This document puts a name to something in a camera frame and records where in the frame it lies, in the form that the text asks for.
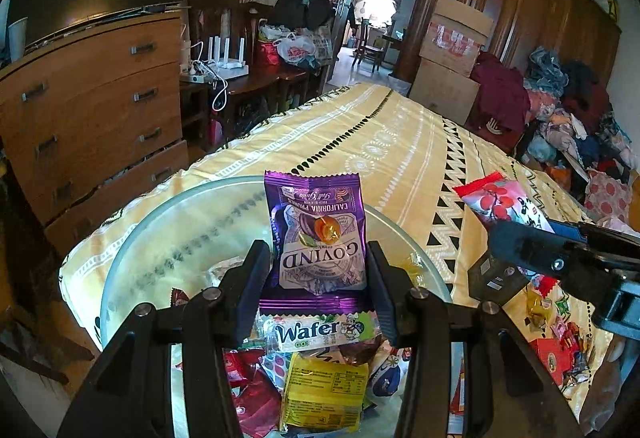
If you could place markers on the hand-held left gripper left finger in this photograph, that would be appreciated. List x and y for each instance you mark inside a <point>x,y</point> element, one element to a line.
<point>250,283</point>

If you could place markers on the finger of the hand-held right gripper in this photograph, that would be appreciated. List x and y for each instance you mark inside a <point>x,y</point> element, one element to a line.
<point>540,253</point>
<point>610,243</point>

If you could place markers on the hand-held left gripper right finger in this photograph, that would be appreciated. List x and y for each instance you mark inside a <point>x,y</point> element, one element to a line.
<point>382,293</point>

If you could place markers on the white red-berry snack packet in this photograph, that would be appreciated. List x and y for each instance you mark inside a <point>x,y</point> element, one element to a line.
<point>500,200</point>

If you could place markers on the purple snack packet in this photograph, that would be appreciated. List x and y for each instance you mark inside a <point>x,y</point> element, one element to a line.
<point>315,218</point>

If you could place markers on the clear glass bowl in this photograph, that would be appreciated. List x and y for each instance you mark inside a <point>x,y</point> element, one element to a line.
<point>165,238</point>

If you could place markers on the dark red snack packet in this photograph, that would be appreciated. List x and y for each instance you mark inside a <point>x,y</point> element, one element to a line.
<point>260,405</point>

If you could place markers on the pink dotted pillow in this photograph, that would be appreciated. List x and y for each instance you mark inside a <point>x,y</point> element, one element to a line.
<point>607,195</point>

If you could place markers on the yellow small candy packet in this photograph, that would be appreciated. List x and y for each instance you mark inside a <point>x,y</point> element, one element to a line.
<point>539,309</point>

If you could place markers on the green white wafer packet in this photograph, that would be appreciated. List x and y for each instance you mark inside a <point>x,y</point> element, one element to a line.
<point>305,332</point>

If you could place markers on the white blue snack packet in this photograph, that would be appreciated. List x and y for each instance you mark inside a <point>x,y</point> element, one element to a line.
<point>387,375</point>

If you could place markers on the small red snack packet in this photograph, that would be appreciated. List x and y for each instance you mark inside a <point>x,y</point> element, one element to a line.
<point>240,365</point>

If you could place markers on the red gold snack packet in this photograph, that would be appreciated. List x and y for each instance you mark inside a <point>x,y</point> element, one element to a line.
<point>552,357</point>

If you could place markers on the yellow snack packet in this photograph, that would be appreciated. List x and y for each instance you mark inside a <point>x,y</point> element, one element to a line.
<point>325,393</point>

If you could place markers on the pile of clothes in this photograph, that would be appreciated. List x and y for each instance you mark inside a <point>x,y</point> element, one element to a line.
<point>575,117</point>

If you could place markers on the yellow patterned bed sheet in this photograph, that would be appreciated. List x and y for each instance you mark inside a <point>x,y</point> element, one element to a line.
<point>390,142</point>

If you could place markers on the maroon garment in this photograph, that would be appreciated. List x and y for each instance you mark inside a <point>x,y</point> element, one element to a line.
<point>500,92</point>

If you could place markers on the plain cardboard box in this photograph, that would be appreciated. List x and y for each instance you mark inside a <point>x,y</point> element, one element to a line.
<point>442,90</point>

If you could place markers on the dark wooden desk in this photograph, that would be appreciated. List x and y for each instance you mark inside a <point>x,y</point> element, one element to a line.
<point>260,85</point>

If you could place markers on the white power strip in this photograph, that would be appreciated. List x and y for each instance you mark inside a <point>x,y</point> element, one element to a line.
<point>195,75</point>

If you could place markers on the white router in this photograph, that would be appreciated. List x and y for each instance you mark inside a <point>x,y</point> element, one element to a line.
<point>227,62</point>

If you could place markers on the red bag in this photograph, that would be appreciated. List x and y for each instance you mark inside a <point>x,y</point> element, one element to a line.
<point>268,52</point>

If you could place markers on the red-print cardboard box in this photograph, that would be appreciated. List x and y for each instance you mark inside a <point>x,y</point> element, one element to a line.
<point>455,35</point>

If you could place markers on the wooden chest of drawers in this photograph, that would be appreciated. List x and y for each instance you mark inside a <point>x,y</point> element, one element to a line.
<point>90,107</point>

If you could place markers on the white plastic bag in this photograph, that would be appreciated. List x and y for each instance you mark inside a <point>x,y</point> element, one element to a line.
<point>295,48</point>

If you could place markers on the wooden dining chair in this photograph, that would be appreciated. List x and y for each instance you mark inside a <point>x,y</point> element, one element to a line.
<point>369,48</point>

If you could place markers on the brown wooden wardrobe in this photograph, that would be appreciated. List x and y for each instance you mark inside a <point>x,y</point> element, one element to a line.
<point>525,2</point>

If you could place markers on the dark wooden chair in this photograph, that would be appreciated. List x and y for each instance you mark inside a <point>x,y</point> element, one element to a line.
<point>212,15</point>

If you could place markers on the black garment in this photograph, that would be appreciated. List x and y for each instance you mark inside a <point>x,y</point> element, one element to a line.
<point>302,2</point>

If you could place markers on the white cup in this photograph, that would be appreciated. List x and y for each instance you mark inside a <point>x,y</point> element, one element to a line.
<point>17,40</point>

